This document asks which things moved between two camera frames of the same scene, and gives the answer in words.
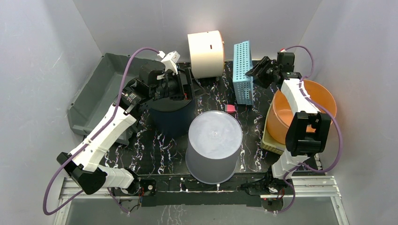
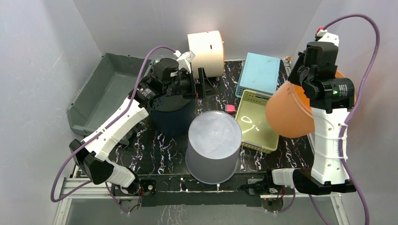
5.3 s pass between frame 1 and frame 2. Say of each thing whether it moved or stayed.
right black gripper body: moved
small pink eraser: stayed
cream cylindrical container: stayed
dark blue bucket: stayed
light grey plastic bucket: stayed
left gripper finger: moved
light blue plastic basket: moved
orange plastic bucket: stayed
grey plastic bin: stayed
